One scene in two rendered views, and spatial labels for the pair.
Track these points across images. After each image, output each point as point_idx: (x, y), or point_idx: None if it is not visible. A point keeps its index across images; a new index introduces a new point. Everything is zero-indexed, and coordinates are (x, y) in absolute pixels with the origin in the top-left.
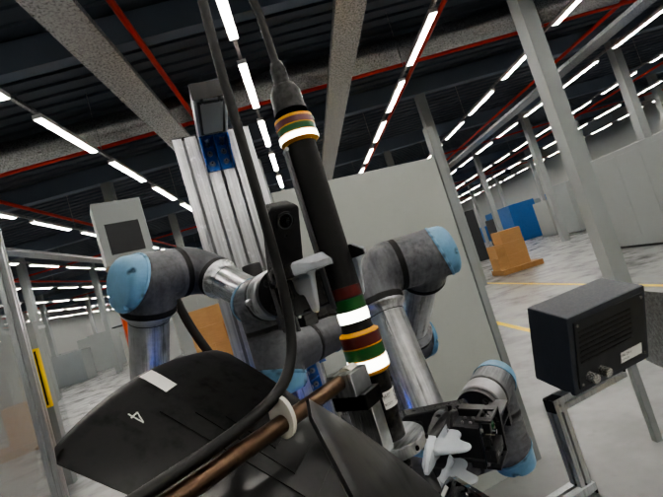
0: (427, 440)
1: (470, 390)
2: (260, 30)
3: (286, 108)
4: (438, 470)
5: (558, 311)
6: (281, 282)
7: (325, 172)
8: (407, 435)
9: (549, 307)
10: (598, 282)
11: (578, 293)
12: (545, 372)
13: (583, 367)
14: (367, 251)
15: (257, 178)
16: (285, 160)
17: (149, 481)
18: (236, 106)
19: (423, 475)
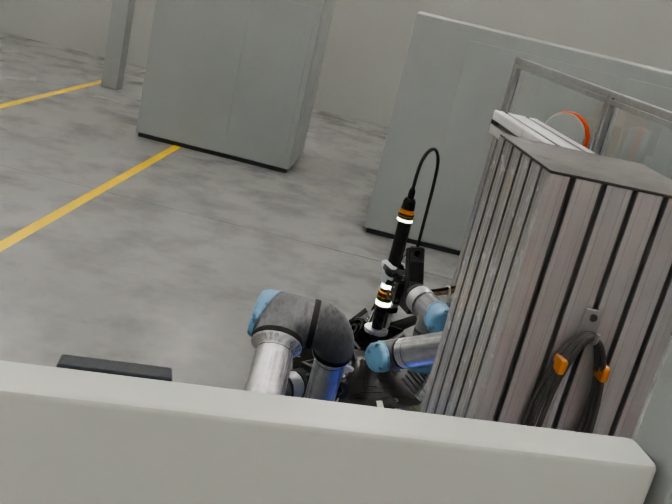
0: (347, 365)
1: (300, 372)
2: (418, 174)
3: (409, 206)
4: (343, 377)
5: (161, 369)
6: None
7: (395, 232)
8: (371, 324)
9: (159, 372)
10: (74, 363)
11: (113, 367)
12: None
13: None
14: (339, 310)
15: (419, 233)
16: (410, 227)
17: (437, 288)
18: (425, 210)
19: (353, 371)
